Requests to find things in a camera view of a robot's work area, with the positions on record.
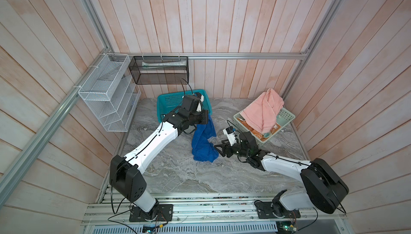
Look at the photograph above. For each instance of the aluminium wall rail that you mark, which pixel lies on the aluminium wall rail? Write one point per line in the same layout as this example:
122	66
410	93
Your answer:
229	56
25	159

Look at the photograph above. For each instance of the blue towel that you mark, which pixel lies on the blue towel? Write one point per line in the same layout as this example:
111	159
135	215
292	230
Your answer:
202	149

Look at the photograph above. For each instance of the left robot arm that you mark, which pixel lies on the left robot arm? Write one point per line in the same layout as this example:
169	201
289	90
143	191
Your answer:
126	173

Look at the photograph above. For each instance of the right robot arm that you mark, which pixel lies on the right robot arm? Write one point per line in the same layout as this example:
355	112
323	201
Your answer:
323	189

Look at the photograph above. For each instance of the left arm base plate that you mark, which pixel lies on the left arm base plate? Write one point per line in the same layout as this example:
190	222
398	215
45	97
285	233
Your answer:
161	212

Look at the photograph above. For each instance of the orange patterned towel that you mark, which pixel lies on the orange patterned towel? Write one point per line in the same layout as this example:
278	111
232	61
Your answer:
260	136

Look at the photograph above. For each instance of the black mesh wall basket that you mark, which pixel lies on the black mesh wall basket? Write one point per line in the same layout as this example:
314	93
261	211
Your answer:
162	70

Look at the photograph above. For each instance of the light green plastic basket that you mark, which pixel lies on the light green plastic basket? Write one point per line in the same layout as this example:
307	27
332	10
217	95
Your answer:
290	118

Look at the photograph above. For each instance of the aluminium back wall rail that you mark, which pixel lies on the aluminium back wall rail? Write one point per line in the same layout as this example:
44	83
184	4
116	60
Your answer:
229	56

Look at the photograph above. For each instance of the pink towel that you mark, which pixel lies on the pink towel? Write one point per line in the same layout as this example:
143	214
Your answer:
261	114

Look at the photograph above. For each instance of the teal plastic basket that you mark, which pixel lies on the teal plastic basket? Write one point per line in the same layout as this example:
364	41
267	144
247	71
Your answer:
167	102

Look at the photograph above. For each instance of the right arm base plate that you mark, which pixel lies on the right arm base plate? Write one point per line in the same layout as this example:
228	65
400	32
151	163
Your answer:
270	210

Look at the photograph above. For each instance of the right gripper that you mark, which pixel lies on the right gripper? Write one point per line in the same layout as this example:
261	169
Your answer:
225	145

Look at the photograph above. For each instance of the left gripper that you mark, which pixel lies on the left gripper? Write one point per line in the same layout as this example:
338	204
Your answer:
204	116

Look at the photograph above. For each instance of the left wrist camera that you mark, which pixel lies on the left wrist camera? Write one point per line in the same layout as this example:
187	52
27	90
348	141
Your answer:
200	103

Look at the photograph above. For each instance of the aluminium left wall rail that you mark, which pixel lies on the aluminium left wall rail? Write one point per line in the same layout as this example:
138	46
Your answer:
25	159

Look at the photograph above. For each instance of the white wire shelf rack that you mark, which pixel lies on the white wire shelf rack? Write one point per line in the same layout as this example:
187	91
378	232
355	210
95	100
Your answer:
110	93

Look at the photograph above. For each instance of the light green towel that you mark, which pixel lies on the light green towel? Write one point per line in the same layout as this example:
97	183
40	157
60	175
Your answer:
273	126

